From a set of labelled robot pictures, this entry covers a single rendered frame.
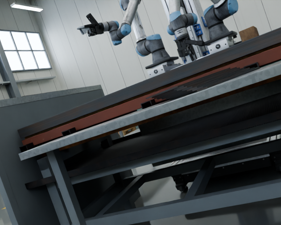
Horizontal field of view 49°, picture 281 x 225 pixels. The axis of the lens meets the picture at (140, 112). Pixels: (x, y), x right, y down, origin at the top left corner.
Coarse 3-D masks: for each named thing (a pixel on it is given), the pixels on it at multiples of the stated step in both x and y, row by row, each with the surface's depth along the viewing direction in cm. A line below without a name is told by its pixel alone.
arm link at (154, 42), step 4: (148, 36) 246; (152, 36) 244; (156, 36) 245; (160, 36) 248; (148, 40) 247; (152, 40) 245; (156, 40) 244; (160, 40) 246; (144, 44) 253; (148, 44) 248; (152, 44) 245; (156, 44) 244; (160, 44) 245; (148, 48) 250; (152, 48) 246; (156, 48) 245
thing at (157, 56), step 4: (160, 48) 245; (164, 48) 247; (152, 52) 248; (156, 52) 245; (160, 52) 244; (164, 52) 245; (152, 56) 250; (156, 56) 245; (160, 56) 243; (164, 56) 243; (168, 56) 245; (156, 60) 245; (160, 60) 243
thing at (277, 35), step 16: (272, 32) 114; (240, 48) 119; (256, 48) 116; (192, 64) 126; (208, 64) 124; (144, 80) 135; (160, 80) 132; (176, 80) 130; (112, 96) 142; (128, 96) 139; (64, 112) 153; (80, 112) 150; (32, 128) 162; (48, 128) 158
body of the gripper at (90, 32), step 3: (93, 24) 231; (99, 24) 237; (102, 24) 235; (90, 27) 230; (93, 27) 231; (96, 27) 232; (99, 27) 238; (102, 27) 235; (87, 30) 233; (90, 30) 230; (93, 30) 231; (96, 30) 231; (99, 30) 235; (102, 30) 237; (87, 33) 234; (90, 33) 232; (93, 33) 230; (96, 33) 231; (99, 33) 235; (102, 33) 238; (90, 36) 236
